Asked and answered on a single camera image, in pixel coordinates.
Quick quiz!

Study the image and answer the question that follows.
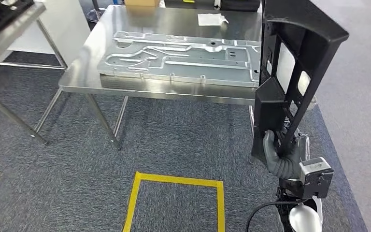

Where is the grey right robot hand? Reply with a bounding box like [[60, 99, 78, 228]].
[[262, 128, 312, 164]]

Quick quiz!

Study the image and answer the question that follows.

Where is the black plastic frame part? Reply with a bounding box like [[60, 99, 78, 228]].
[[250, 0, 350, 164]]

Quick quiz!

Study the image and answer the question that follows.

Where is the yellow floor tape square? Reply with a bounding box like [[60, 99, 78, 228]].
[[122, 171, 227, 232]]

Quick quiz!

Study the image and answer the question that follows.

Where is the stamped grey metal plate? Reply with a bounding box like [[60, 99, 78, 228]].
[[96, 30, 263, 89]]

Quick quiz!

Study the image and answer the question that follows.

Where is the white paper sheet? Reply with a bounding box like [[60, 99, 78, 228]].
[[197, 13, 229, 27]]

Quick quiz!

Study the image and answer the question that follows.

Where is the stainless steel table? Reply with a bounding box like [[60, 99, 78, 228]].
[[0, 1, 69, 145], [33, 3, 318, 164]]

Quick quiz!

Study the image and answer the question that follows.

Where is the brown cardboard box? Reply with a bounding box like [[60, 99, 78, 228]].
[[124, 0, 161, 8]]

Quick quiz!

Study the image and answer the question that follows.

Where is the chrome round base with pole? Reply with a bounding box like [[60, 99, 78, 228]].
[[86, 0, 107, 24]]

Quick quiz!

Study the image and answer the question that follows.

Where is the white panel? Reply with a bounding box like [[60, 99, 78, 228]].
[[0, 0, 92, 77]]

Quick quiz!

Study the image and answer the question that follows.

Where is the black cable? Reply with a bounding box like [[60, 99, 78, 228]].
[[245, 198, 308, 232]]

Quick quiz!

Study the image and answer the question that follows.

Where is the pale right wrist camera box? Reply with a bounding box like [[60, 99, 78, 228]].
[[298, 157, 335, 200]]

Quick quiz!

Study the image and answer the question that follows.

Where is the pile of black frame parts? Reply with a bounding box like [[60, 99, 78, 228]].
[[0, 0, 35, 42]]

